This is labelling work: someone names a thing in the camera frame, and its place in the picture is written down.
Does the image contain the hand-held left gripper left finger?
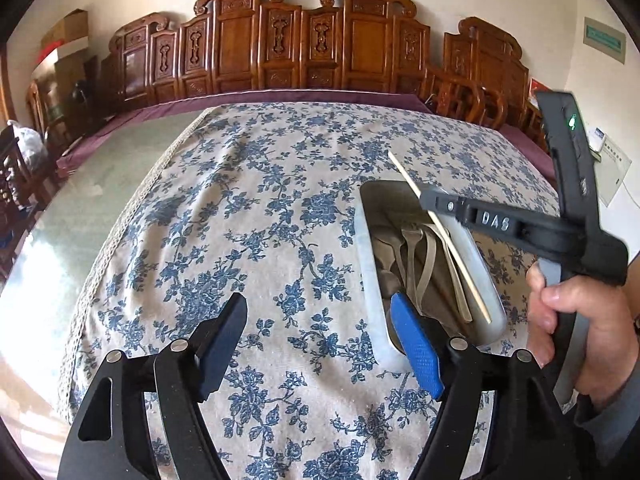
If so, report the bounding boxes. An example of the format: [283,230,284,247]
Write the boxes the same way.
[57,292,249,480]

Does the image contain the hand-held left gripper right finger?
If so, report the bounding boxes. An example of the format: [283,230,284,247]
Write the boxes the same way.
[390,292,583,480]

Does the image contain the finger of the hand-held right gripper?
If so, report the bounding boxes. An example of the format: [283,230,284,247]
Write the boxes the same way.
[419,185,527,244]

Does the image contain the wooden chopstick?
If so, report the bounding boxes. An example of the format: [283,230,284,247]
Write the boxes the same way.
[387,150,494,324]

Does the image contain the white plastic fork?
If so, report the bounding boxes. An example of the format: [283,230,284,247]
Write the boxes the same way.
[400,227,426,266]

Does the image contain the metal tray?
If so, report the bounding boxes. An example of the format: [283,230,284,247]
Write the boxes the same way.
[354,180,507,374]

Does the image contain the small white spoon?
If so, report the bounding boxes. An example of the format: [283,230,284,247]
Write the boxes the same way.
[372,232,402,287]

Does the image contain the person's right forearm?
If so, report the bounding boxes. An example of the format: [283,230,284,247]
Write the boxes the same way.
[567,370,640,480]

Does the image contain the person's right hand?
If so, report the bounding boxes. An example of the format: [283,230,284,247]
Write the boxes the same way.
[526,261,640,401]

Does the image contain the purple armchair cushion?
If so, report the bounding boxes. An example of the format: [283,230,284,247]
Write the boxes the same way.
[497,122,559,187]

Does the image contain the blue floral tablecloth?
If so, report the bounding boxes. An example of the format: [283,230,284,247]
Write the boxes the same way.
[57,102,562,480]

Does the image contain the carved wooden armchair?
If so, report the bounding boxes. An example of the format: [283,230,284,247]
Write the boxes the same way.
[425,16,534,129]

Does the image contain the long purple bench cushion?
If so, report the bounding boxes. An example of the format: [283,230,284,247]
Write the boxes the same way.
[55,90,437,172]

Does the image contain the long carved wooden bench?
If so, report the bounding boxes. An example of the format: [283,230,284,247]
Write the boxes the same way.
[100,0,437,111]

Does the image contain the dark wooden chair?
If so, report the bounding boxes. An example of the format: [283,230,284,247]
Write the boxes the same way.
[0,124,43,243]

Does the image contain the white plastic bag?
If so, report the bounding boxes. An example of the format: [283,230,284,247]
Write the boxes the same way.
[6,120,49,173]

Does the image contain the stacked cardboard boxes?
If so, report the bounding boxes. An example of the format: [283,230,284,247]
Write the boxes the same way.
[30,7,92,111]

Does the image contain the green wall distribution box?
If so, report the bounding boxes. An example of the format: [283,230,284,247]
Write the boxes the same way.
[582,16,627,65]

